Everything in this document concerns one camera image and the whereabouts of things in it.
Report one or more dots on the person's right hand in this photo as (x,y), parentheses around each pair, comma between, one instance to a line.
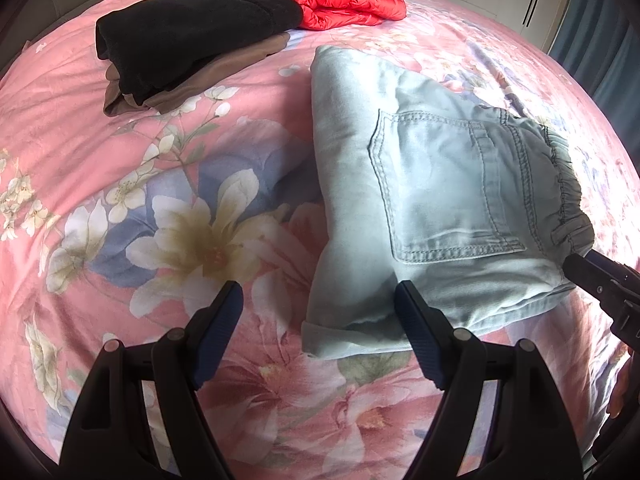
(620,390)

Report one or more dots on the pink floral blanket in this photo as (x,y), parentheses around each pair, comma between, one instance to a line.
(150,160)

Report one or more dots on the light blue denim pants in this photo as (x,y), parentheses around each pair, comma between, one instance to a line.
(440,185)

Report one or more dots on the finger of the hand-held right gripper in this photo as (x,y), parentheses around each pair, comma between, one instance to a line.
(617,262)
(590,280)

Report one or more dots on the blue curtain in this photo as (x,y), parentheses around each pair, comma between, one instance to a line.
(600,50)

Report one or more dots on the red puffer jacket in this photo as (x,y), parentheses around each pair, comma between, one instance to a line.
(340,0)

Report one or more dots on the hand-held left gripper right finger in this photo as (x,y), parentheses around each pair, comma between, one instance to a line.
(417,330)

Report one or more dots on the black folded garment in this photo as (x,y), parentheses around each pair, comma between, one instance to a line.
(190,35)

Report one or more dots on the grey-brown bed headboard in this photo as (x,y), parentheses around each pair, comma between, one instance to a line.
(60,5)

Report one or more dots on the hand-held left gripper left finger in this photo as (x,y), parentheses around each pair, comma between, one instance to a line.
(220,330)

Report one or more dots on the brown folded garment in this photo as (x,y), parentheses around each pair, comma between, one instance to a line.
(220,70)

